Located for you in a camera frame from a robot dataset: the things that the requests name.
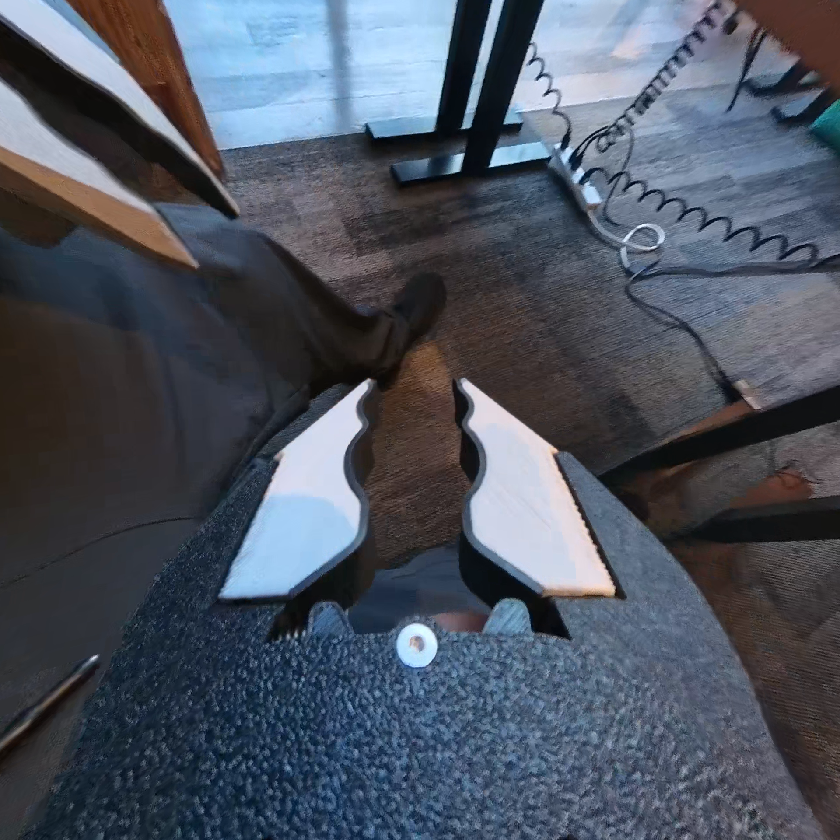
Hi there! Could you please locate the white cable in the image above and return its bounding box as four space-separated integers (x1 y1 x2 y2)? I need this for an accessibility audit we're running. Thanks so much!
617 223 664 270

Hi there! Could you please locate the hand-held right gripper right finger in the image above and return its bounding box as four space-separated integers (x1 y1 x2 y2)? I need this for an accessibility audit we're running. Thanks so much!
451 377 620 639

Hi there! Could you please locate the black desk leg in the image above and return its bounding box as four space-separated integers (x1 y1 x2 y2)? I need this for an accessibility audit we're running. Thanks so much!
364 0 526 142
669 495 840 546
597 387 840 476
390 0 552 188

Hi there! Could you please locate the brown wooden tabletop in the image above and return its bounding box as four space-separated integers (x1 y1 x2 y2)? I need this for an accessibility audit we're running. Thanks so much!
735 0 840 73

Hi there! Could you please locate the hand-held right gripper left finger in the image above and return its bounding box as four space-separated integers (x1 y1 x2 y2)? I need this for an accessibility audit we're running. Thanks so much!
217 378 380 602

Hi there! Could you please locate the wooden post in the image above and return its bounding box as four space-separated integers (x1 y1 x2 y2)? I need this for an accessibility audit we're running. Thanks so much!
66 0 227 181

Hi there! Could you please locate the black coiled cable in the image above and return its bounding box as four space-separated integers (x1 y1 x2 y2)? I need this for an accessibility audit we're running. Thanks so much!
581 167 840 270

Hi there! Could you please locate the dark thin rod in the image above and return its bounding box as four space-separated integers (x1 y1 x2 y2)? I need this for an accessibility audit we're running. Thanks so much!
0 654 101 756

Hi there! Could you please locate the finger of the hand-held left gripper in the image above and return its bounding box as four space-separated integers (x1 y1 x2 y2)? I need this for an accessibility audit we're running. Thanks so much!
0 77 200 271
0 0 242 219

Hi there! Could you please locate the white power strip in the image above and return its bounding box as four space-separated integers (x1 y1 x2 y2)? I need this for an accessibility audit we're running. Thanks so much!
548 141 624 240

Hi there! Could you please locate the person's black shoe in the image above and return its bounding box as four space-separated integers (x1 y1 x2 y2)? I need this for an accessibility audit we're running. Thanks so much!
381 272 448 368

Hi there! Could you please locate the teal object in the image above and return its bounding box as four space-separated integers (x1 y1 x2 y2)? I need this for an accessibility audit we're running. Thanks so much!
810 98 840 155

